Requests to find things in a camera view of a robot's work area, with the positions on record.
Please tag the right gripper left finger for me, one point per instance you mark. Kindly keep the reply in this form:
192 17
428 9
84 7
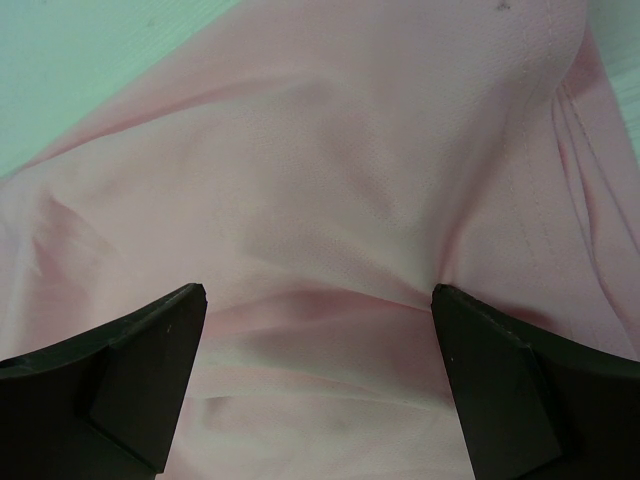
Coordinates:
103 404

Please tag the pink t shirt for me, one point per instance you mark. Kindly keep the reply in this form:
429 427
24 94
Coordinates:
319 167

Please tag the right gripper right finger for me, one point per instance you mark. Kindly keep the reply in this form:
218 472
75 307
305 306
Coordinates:
532 404

